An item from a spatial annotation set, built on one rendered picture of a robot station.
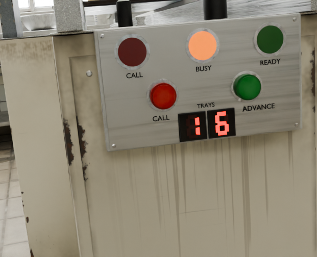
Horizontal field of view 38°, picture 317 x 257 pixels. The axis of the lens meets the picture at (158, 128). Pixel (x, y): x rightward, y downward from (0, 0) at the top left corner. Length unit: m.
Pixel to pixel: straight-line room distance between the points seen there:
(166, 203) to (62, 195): 0.75
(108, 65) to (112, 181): 0.15
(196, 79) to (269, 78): 0.09
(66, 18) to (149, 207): 0.25
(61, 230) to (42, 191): 0.13
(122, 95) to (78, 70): 0.06
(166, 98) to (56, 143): 0.79
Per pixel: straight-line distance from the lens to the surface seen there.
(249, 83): 0.54
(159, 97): 0.52
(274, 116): 0.57
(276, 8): 0.67
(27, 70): 1.26
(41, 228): 1.36
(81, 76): 0.55
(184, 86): 0.53
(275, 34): 0.56
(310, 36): 0.61
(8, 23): 1.36
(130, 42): 0.52
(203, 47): 0.53
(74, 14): 0.52
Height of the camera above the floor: 0.84
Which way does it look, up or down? 12 degrees down
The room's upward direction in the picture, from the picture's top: 5 degrees counter-clockwise
